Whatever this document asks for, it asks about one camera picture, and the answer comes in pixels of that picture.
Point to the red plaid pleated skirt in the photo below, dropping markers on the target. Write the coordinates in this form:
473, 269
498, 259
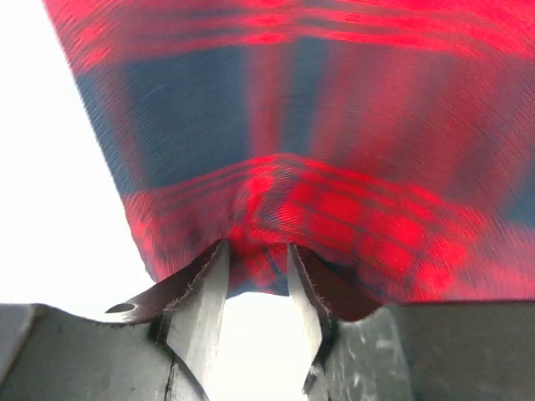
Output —
393, 138

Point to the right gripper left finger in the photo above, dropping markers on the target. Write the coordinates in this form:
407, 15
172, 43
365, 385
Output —
159, 345

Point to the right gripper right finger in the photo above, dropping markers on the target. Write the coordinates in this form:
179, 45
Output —
360, 349

